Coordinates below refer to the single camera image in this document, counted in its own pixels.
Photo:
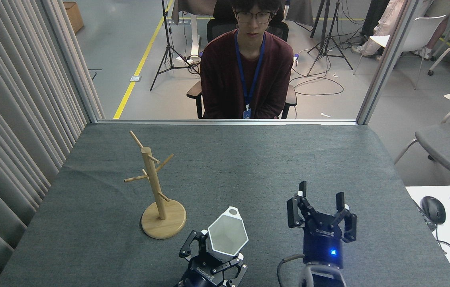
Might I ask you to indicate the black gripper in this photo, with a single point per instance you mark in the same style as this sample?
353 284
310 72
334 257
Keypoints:
322 243
205 273

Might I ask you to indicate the white hexagonal cup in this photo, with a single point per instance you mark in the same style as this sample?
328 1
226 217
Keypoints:
227 235

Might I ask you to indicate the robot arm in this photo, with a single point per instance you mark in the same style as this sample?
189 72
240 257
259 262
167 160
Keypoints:
322 277

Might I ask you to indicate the wooden cup rack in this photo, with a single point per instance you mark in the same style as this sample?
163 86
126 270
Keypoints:
157 199

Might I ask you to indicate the grey table cloth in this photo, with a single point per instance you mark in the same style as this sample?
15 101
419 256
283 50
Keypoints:
249 159

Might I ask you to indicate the black computer mouse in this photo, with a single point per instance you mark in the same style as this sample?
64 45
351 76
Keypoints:
433 210

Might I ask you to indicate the black tripod stand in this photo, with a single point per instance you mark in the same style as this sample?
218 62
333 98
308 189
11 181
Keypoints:
328 40
168 48

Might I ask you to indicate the black office chair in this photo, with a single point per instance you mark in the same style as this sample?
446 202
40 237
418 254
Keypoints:
278 30

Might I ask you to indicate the person in the background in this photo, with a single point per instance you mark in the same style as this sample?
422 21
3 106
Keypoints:
384 24

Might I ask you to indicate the white plastic chair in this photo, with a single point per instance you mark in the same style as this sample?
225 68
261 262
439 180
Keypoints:
416 36

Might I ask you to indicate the black-framed glasses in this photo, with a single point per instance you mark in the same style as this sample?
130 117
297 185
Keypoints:
255 16

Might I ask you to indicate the beige pleated curtain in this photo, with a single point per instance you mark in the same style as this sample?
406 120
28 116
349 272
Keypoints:
10 119

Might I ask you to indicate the cardboard box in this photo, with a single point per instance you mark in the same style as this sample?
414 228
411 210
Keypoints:
73 16

